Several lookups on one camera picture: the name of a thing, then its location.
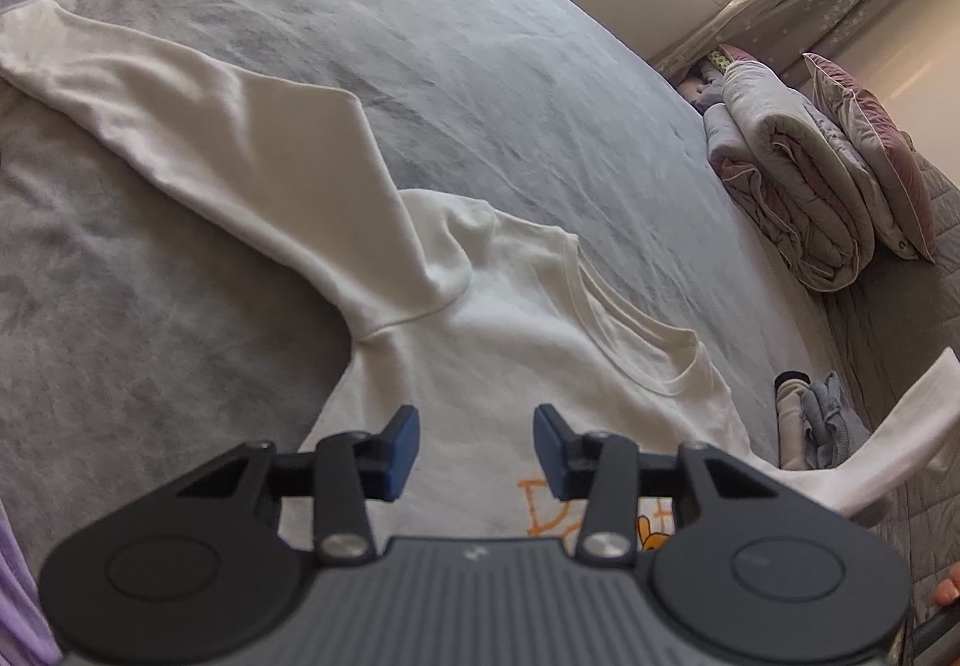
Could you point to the white printed sweatshirt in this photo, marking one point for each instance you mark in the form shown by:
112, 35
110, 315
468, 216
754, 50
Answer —
487, 336

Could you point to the folded grey pink quilt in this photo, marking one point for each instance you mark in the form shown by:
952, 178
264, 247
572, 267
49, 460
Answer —
795, 186

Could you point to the black cloth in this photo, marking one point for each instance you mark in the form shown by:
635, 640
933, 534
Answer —
791, 378

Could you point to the pink pillow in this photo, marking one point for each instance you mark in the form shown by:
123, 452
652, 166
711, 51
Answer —
877, 141

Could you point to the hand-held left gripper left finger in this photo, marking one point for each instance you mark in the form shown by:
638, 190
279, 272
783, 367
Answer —
397, 456

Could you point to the folded grey sweater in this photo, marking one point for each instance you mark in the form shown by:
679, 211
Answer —
832, 418

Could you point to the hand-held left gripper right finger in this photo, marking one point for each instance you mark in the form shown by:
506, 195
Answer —
551, 452

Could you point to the purple cloth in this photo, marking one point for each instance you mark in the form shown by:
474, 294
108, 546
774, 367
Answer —
22, 598

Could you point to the folded cream garment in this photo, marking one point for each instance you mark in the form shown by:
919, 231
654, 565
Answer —
787, 426

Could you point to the person's right hand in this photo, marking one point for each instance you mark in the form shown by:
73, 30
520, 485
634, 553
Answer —
946, 587

